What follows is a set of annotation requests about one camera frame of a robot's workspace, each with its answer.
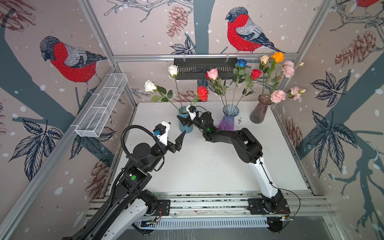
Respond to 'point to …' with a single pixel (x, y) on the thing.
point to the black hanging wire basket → (195, 68)
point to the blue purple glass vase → (230, 111)
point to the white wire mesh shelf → (91, 124)
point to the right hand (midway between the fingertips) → (181, 113)
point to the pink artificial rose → (216, 84)
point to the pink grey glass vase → (257, 115)
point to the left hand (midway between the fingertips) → (175, 127)
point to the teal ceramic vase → (183, 112)
